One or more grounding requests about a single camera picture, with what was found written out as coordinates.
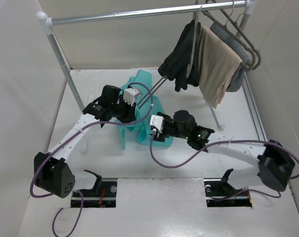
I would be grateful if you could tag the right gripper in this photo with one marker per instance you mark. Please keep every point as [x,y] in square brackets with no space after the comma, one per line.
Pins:
[158,136]

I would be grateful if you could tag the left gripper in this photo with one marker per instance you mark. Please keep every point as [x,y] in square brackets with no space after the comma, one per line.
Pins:
[130,115]

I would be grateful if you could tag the teal t shirt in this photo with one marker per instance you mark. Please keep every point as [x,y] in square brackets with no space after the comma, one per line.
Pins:
[142,129]

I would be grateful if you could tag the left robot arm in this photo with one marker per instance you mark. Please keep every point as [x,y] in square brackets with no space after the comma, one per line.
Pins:
[55,171]

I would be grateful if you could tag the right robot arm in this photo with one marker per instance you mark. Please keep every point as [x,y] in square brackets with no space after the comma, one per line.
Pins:
[270,163]

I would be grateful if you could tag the grey hanger with beige garment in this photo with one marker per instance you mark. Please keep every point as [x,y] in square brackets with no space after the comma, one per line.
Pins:
[247,66]

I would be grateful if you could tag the grey hanger with black garment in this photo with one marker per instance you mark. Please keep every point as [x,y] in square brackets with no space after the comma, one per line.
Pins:
[196,35]

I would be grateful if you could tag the black hanging garment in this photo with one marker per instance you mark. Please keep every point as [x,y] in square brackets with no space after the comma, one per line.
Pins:
[175,65]

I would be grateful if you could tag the beige hanging garment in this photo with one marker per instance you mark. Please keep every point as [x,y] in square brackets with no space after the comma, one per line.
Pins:
[217,63]

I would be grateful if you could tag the grey hanging garment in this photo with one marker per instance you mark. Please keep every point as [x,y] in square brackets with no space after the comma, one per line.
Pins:
[238,77]

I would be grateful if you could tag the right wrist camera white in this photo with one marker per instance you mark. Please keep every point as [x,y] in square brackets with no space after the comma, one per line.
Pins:
[156,122]

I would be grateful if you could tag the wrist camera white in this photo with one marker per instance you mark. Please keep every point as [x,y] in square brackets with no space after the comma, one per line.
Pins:
[130,95]
[156,122]

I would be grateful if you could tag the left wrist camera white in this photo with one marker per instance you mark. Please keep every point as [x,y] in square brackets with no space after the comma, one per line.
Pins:
[130,95]

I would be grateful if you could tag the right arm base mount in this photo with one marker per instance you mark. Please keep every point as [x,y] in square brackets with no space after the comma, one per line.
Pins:
[221,194]

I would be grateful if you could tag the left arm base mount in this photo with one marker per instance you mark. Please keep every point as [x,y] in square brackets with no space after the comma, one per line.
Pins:
[102,192]

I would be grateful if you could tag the aluminium rail right side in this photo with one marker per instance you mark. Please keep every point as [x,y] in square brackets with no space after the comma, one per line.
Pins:
[255,116]

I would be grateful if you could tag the silver clothes rack frame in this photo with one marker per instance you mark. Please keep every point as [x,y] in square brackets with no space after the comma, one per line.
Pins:
[121,34]

